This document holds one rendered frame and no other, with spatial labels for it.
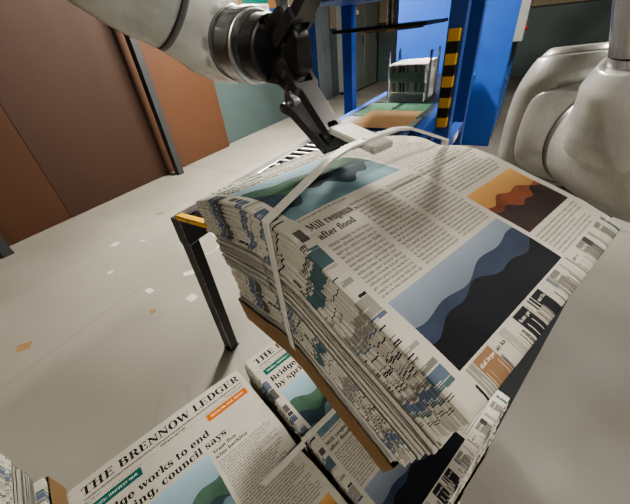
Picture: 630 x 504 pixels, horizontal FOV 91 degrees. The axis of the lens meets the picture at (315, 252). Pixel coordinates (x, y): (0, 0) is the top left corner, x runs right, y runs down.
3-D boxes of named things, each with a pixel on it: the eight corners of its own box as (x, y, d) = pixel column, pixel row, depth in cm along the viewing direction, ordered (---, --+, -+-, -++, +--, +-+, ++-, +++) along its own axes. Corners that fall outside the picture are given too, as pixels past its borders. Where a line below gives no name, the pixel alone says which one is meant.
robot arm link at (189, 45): (255, 100, 49) (172, 54, 39) (212, 86, 58) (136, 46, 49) (280, 28, 46) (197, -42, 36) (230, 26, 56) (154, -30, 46)
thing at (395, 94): (423, 102, 239) (427, 63, 223) (386, 101, 252) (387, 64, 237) (435, 92, 264) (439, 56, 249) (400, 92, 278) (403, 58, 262)
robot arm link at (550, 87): (554, 154, 69) (597, 35, 56) (619, 189, 54) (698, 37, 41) (480, 161, 70) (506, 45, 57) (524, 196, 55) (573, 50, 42)
